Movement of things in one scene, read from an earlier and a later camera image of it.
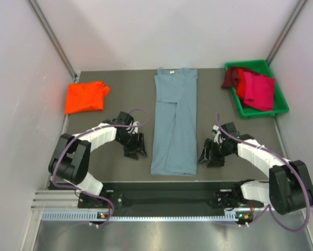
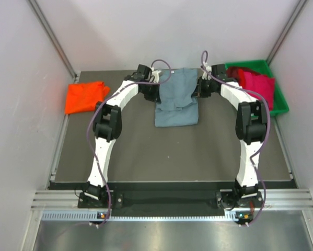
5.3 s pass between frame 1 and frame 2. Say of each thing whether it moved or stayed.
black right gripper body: moved
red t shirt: stayed
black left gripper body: moved
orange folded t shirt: stayed
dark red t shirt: stayed
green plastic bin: stayed
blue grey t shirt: moved
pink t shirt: stayed
